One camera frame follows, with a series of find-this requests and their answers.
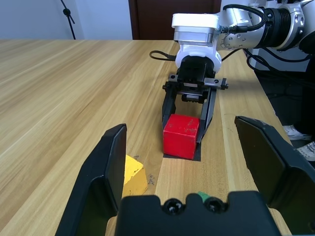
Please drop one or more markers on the green wooden block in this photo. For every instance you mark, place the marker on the green wooden block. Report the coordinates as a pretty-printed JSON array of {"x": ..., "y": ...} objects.
[{"x": 202, "y": 195}]

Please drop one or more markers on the black tripod stand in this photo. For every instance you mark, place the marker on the black tripod stand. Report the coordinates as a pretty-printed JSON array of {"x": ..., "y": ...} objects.
[{"x": 66, "y": 11}]

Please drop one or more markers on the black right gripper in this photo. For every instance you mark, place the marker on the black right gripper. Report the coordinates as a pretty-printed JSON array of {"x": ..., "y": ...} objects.
[{"x": 193, "y": 71}]

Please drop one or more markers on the white sneaker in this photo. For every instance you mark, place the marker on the white sneaker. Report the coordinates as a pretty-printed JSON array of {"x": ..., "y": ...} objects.
[
  {"x": 307, "y": 151},
  {"x": 295, "y": 132}
]

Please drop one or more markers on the yellow wooden block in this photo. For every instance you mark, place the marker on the yellow wooden block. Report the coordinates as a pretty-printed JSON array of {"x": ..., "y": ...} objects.
[{"x": 134, "y": 177}]

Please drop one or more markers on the dark brown door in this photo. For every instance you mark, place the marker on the dark brown door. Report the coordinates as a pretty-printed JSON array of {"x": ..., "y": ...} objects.
[{"x": 152, "y": 19}]

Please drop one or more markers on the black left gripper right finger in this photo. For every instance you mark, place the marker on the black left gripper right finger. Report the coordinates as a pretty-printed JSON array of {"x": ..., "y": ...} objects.
[{"x": 270, "y": 159}]

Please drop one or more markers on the red wooden block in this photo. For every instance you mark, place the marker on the red wooden block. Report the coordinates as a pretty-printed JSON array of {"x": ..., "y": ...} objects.
[{"x": 180, "y": 140}]

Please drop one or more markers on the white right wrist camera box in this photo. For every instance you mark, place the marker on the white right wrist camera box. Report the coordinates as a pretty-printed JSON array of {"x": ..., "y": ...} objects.
[{"x": 194, "y": 34}]

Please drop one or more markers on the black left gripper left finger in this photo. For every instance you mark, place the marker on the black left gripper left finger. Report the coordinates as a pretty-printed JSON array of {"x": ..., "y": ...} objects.
[{"x": 98, "y": 167}]

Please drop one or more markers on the black trouser leg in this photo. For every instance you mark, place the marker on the black trouser leg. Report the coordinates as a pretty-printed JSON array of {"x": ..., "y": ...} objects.
[{"x": 310, "y": 103}]

